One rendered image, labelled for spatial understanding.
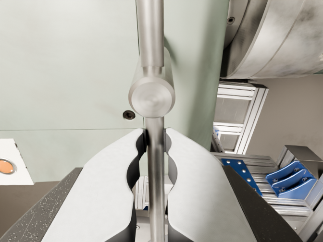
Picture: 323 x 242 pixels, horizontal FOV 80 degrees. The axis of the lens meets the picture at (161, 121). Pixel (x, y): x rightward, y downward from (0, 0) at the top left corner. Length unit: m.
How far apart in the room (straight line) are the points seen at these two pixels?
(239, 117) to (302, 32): 1.26
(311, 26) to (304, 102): 1.69
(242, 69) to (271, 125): 1.63
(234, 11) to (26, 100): 0.26
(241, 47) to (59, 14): 0.21
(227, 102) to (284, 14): 1.20
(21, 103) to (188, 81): 0.18
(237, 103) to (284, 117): 0.59
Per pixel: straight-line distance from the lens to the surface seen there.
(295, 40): 0.28
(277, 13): 0.25
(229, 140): 1.59
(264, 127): 1.90
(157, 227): 0.17
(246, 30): 0.28
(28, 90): 0.25
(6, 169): 0.33
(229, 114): 1.47
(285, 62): 0.31
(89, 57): 0.21
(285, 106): 1.89
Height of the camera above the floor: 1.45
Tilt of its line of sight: 62 degrees down
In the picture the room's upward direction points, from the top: 180 degrees clockwise
